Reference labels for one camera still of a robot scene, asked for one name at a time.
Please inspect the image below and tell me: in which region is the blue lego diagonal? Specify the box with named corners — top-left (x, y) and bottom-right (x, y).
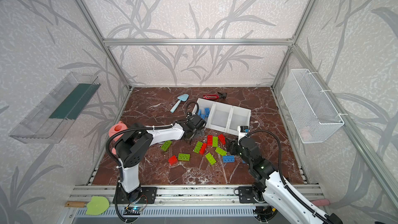
top-left (198, 110), bottom-right (206, 119)

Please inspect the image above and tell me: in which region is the blue lego horizontal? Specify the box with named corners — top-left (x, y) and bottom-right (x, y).
top-left (204, 108), bottom-right (210, 117)

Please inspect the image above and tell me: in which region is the blue lego T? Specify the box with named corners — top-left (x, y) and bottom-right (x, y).
top-left (222, 156), bottom-right (235, 163)

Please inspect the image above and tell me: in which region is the green lego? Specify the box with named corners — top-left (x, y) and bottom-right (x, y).
top-left (215, 147), bottom-right (227, 156)
top-left (193, 141), bottom-right (203, 153)
top-left (205, 152), bottom-right (217, 165)
top-left (161, 141), bottom-right (172, 152)
top-left (212, 136), bottom-right (218, 147)
top-left (177, 153), bottom-right (191, 161)

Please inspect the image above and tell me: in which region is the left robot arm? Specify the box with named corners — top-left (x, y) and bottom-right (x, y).
top-left (105, 101), bottom-right (206, 195)

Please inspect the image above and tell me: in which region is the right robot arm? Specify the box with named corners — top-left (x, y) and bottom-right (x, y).
top-left (227, 126), bottom-right (342, 224)

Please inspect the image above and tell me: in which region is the white left bin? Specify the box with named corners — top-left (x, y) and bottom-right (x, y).
top-left (191, 99), bottom-right (216, 128)

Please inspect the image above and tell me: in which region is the white bin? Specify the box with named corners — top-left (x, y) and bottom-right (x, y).
top-left (191, 99), bottom-right (216, 128)
top-left (207, 102), bottom-right (233, 132)
top-left (227, 106), bottom-right (251, 135)

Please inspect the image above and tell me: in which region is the red lego upright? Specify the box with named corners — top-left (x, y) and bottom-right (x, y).
top-left (207, 135), bottom-right (213, 146)

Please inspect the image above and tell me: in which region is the green lego upright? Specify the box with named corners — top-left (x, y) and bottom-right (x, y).
top-left (212, 136), bottom-right (218, 147)

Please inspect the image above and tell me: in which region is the white middle bin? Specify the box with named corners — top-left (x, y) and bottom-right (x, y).
top-left (207, 102), bottom-right (233, 132)

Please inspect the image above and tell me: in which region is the red lego slim centre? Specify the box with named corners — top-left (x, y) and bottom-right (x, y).
top-left (199, 143), bottom-right (207, 155)

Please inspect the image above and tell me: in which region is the red lego diagonal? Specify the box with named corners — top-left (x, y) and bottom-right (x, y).
top-left (218, 134), bottom-right (226, 146)

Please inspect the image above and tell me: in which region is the light blue toy shovel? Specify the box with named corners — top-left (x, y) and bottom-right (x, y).
top-left (170, 94), bottom-right (189, 113)

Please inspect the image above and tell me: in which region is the white right bin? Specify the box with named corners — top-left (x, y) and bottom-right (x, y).
top-left (227, 106), bottom-right (251, 135)

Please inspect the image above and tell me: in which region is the green lego flat bottom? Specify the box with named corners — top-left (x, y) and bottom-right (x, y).
top-left (177, 153), bottom-right (191, 161)

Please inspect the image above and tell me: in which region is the red lego bottom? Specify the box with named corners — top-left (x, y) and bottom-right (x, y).
top-left (169, 156), bottom-right (178, 166)

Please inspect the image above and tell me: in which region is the pink watering can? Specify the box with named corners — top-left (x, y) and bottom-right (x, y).
top-left (108, 121), bottom-right (127, 156)

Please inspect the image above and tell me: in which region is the purple toy shovel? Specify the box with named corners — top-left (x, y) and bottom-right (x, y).
top-left (311, 199), bottom-right (330, 207)

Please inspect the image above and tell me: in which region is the green toy shovel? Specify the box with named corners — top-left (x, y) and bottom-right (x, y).
top-left (64, 196), bottom-right (110, 216)

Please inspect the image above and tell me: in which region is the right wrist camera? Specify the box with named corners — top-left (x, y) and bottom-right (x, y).
top-left (237, 125), bottom-right (249, 140)

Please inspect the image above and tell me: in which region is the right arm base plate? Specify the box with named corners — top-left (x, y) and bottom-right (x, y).
top-left (234, 186), bottom-right (265, 204)

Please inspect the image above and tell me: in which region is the white wire basket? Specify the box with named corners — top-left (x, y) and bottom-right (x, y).
top-left (281, 68), bottom-right (345, 144)

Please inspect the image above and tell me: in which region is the aluminium front rail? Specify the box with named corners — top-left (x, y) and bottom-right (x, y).
top-left (68, 184), bottom-right (325, 207)

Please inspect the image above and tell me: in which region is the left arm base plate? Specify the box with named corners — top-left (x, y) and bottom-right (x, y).
top-left (113, 186), bottom-right (158, 205)

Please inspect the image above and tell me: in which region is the clear plastic wall shelf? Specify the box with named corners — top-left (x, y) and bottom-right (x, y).
top-left (9, 72), bottom-right (101, 144)

